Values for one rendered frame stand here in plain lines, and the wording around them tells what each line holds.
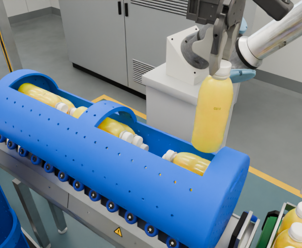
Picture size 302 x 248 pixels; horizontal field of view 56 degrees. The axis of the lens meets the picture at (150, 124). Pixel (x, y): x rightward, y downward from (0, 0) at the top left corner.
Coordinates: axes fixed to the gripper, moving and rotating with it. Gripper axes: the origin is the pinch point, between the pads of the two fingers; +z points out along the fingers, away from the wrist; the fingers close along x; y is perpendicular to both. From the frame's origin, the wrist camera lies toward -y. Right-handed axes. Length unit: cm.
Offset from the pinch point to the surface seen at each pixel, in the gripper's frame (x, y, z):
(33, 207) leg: 6, 86, 109
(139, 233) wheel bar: 11, 11, 55
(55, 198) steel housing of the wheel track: 14, 48, 63
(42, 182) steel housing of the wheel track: 13, 56, 61
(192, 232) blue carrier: 13.7, -6.1, 34.7
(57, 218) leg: -5, 85, 132
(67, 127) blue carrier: 10.0, 38.8, 28.0
